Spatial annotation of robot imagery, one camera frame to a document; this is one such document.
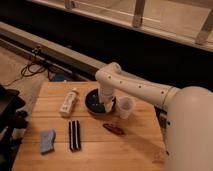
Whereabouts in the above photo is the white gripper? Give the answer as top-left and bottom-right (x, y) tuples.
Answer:
(99, 85), (115, 112)

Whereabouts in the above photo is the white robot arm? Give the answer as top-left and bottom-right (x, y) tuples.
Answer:
(95, 62), (213, 171)

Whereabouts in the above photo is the dark ceramic bowl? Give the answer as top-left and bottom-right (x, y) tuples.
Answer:
(85, 89), (116, 116)

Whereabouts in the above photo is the clear plastic cup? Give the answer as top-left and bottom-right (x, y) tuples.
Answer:
(117, 96), (135, 119)

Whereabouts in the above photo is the brown wrapped snack bar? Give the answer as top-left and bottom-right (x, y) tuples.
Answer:
(103, 123), (125, 136)

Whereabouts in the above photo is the white plastic bottle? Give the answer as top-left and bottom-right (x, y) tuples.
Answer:
(59, 88), (78, 117)

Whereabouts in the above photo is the wooden table board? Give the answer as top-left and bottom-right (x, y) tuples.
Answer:
(12, 82), (165, 171)

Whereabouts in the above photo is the blue object on floor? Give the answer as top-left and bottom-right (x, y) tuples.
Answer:
(50, 73), (65, 82)

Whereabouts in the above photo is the blue sponge cloth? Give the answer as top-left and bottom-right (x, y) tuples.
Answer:
(40, 129), (56, 154)

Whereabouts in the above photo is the black equipment at left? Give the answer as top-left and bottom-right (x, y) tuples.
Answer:
(0, 84), (28, 171)

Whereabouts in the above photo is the black cable on floor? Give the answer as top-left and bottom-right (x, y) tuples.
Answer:
(7, 46), (54, 87)

